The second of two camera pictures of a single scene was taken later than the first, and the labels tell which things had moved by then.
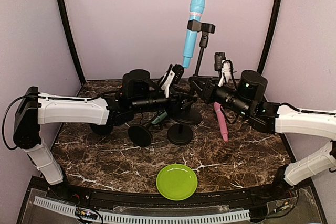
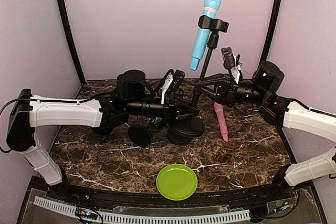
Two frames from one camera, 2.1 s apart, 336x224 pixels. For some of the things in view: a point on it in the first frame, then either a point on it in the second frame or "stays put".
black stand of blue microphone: [189, 116] to [189, 128]
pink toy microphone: [217, 107] stays put
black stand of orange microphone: [102, 129] stays put
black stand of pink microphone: [179, 134] stays put
